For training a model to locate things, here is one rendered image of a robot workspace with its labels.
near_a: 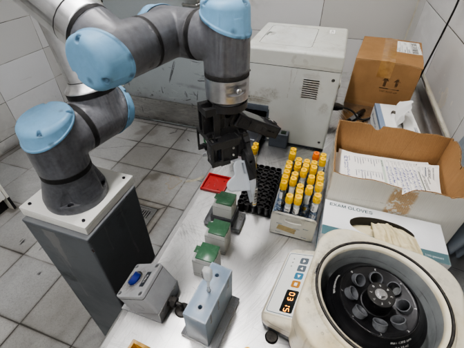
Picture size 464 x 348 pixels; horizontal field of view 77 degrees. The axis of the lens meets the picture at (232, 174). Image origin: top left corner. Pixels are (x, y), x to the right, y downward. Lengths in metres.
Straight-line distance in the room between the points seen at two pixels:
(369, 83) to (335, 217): 0.72
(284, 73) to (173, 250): 0.56
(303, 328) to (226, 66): 0.40
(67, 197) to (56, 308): 1.07
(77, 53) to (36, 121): 0.32
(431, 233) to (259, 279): 0.37
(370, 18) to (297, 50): 1.34
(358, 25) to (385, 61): 0.95
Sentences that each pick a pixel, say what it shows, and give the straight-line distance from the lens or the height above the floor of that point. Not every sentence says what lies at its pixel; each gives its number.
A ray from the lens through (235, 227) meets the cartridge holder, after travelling 0.70.
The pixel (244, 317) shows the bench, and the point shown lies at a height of 0.88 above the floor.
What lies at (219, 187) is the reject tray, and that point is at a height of 0.88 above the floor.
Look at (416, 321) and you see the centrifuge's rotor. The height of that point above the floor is 0.98.
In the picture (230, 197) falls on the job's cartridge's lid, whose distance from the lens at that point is 0.67.
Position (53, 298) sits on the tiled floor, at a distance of 1.83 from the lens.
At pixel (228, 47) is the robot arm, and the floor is 1.30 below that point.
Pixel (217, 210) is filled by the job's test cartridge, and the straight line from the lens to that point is 0.68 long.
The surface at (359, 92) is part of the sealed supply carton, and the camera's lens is 1.30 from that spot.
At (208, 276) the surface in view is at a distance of 0.47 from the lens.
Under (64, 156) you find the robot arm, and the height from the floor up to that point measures 1.06.
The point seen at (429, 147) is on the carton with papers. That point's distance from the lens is 0.93.
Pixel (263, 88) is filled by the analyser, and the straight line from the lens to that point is 0.92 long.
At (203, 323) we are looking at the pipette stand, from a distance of 0.50.
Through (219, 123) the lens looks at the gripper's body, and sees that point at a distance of 0.52.
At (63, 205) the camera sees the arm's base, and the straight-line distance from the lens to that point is 0.80.
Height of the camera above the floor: 1.43
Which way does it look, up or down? 41 degrees down
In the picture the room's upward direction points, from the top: straight up
